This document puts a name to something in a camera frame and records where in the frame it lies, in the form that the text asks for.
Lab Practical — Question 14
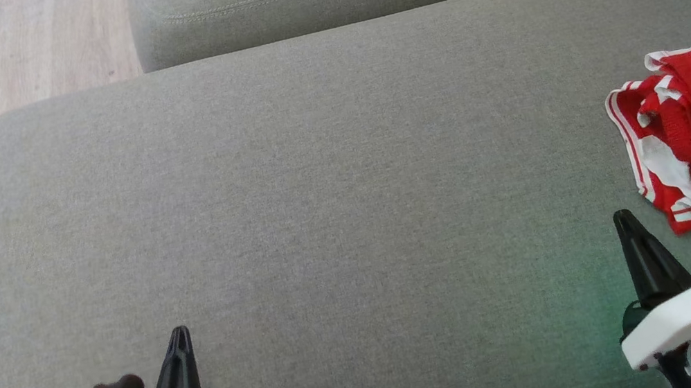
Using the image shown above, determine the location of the grey sofa seat cushion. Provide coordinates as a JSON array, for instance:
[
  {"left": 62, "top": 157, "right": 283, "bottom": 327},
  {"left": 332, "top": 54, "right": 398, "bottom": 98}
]
[{"left": 0, "top": 0, "right": 691, "bottom": 388}]

